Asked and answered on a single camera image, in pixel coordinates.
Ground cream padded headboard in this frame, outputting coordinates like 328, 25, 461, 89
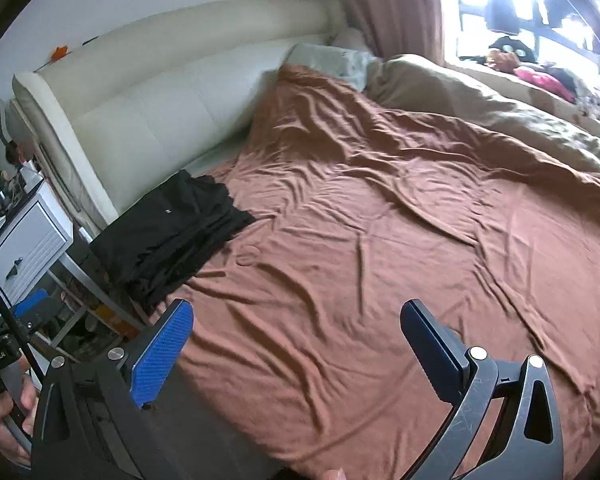
12, 0, 347, 234

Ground black plush toy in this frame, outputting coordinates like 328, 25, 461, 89
486, 36, 536, 72

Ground brown bed blanket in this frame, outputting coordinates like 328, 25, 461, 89
178, 65, 600, 479

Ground light patterned pillow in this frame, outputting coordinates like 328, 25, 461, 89
284, 27, 377, 91

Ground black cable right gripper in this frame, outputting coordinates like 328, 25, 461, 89
0, 263, 48, 386

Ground person left hand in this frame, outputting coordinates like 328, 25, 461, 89
0, 372, 38, 467

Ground pink left curtain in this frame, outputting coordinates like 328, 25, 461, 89
349, 0, 444, 64

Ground beige duvet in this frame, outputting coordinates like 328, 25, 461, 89
366, 54, 600, 173

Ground dark hanging garment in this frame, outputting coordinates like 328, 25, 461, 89
483, 0, 520, 35

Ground white nightstand left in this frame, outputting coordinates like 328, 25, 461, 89
0, 181, 73, 304

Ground pink clothes on sill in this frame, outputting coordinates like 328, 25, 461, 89
514, 66, 576, 103

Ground folded black clothes pile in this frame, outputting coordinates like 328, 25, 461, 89
90, 170, 254, 314

